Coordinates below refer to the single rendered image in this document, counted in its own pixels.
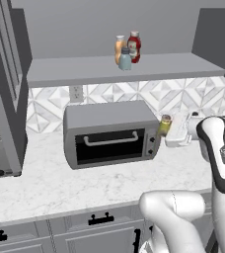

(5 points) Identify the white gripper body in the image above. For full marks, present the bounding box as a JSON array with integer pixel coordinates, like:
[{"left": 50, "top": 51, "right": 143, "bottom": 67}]
[{"left": 164, "top": 111, "right": 193, "bottom": 148}]

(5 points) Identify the yellow green condiment bottle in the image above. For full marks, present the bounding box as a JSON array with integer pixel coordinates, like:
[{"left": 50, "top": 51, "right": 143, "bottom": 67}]
[{"left": 156, "top": 114, "right": 174, "bottom": 138}]

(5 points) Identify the blue grey shaker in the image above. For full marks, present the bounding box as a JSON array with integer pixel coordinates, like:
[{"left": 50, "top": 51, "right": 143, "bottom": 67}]
[{"left": 117, "top": 46, "right": 133, "bottom": 72}]

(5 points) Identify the red ketchup bottle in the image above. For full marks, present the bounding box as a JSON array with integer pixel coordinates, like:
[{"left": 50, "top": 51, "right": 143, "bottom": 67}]
[{"left": 126, "top": 31, "right": 142, "bottom": 64}]

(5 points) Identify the plain grey cabinet door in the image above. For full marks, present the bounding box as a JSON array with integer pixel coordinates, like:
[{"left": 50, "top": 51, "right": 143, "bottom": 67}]
[{"left": 190, "top": 7, "right": 225, "bottom": 87}]

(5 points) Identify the tan condiment bottle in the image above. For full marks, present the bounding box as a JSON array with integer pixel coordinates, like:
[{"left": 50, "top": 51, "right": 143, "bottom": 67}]
[{"left": 113, "top": 35, "right": 127, "bottom": 65}]

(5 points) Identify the grey cabinet shelf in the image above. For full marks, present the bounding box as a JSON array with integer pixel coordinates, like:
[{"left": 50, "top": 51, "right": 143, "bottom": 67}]
[{"left": 26, "top": 51, "right": 225, "bottom": 89}]

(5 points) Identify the grey lower cabinet door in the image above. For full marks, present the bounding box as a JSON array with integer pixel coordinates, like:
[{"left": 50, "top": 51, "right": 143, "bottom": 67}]
[{"left": 52, "top": 226, "right": 142, "bottom": 253}]

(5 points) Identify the grey panelled cabinet door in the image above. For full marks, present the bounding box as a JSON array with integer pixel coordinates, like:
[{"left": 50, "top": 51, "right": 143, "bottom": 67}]
[{"left": 0, "top": 0, "right": 34, "bottom": 180}]

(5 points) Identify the black glass toaster oven door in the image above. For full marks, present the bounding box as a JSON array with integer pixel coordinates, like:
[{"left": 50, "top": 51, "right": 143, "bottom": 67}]
[{"left": 72, "top": 127, "right": 148, "bottom": 166}]

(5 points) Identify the grey toaster oven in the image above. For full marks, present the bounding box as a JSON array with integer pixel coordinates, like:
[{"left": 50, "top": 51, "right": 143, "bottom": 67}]
[{"left": 62, "top": 100, "right": 162, "bottom": 171}]

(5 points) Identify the grey drawer front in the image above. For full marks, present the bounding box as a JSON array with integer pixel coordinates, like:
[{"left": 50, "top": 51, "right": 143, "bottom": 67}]
[
  {"left": 46, "top": 205, "right": 146, "bottom": 239},
  {"left": 0, "top": 219, "right": 49, "bottom": 253}
]

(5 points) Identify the grey toaster oven door handle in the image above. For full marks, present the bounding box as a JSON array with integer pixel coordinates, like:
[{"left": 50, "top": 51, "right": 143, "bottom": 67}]
[{"left": 82, "top": 130, "right": 140, "bottom": 147}]

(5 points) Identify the white wall outlet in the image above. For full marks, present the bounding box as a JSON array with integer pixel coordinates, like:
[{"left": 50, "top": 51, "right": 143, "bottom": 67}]
[{"left": 68, "top": 84, "right": 85, "bottom": 104}]

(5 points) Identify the black cabinet door handle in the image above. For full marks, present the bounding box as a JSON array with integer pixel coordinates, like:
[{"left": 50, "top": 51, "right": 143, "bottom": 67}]
[{"left": 132, "top": 228, "right": 141, "bottom": 253}]

